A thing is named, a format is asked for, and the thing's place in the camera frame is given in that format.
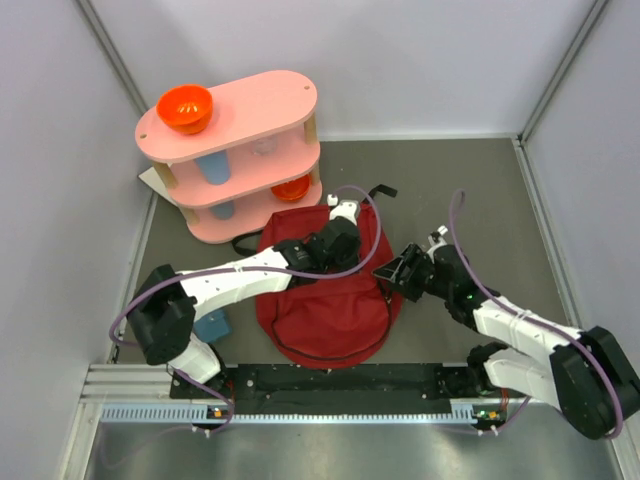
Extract clear plastic cup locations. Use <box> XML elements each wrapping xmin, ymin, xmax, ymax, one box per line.
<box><xmin>252</xmin><ymin>136</ymin><xmax>278</xmax><ymax>156</ymax></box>

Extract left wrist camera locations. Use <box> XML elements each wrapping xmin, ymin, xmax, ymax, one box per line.
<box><xmin>327</xmin><ymin>194</ymin><xmax>360</xmax><ymax>225</ymax></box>

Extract orange bowl lower shelf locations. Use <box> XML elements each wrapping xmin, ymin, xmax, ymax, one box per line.
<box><xmin>271</xmin><ymin>174</ymin><xmax>311</xmax><ymax>202</ymax></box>

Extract white slotted cable duct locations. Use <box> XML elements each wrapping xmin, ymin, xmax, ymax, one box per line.
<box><xmin>101</xmin><ymin>397</ymin><xmax>481</xmax><ymax>425</ymax></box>

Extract blue plastic cup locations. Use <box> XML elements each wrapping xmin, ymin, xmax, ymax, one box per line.
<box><xmin>195</xmin><ymin>150</ymin><xmax>231</xmax><ymax>185</ymax></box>

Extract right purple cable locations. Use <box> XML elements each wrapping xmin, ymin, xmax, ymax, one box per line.
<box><xmin>434</xmin><ymin>188</ymin><xmax>626</xmax><ymax>439</ymax></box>

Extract white paper sheet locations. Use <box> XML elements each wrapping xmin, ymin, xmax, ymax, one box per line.
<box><xmin>138</xmin><ymin>167</ymin><xmax>173</xmax><ymax>203</ymax></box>

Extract red backpack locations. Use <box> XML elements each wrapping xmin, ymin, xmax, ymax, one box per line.
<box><xmin>255</xmin><ymin>201</ymin><xmax>403</xmax><ymax>369</ymax></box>

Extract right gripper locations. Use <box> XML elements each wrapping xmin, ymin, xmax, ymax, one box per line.
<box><xmin>372</xmin><ymin>243</ymin><xmax>453</xmax><ymax>302</ymax></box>

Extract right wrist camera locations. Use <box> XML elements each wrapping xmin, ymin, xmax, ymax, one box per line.
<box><xmin>428</xmin><ymin>225</ymin><xmax>448</xmax><ymax>253</ymax></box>

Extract pink three-tier wooden shelf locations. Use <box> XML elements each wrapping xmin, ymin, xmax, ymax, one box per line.
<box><xmin>135</xmin><ymin>70</ymin><xmax>322</xmax><ymax>244</ymax></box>

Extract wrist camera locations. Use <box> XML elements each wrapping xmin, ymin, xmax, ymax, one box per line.
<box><xmin>327</xmin><ymin>194</ymin><xmax>360</xmax><ymax>225</ymax></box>
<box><xmin>428</xmin><ymin>225</ymin><xmax>448</xmax><ymax>253</ymax></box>

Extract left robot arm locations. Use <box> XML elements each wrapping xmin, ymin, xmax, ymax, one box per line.
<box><xmin>127</xmin><ymin>217</ymin><xmax>361</xmax><ymax>397</ymax></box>

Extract orange bowl on top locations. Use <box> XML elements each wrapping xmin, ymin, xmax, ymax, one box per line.
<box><xmin>155</xmin><ymin>84</ymin><xmax>214</xmax><ymax>135</ymax></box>

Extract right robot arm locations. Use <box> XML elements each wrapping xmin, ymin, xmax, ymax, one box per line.
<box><xmin>374</xmin><ymin>244</ymin><xmax>639</xmax><ymax>440</ymax></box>

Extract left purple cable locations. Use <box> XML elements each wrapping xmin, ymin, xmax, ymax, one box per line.
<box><xmin>109</xmin><ymin>185</ymin><xmax>384</xmax><ymax>437</ymax></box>

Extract purple cable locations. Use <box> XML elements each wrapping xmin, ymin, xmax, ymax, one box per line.
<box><xmin>109</xmin><ymin>185</ymin><xmax>384</xmax><ymax>437</ymax></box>
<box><xmin>434</xmin><ymin>188</ymin><xmax>626</xmax><ymax>439</ymax></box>

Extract aluminium frame rail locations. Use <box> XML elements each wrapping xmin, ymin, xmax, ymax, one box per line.
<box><xmin>80</xmin><ymin>364</ymin><xmax>172</xmax><ymax>403</ymax></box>

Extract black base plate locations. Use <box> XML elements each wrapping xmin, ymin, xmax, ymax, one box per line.
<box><xmin>169</xmin><ymin>362</ymin><xmax>496</xmax><ymax>415</ymax></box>

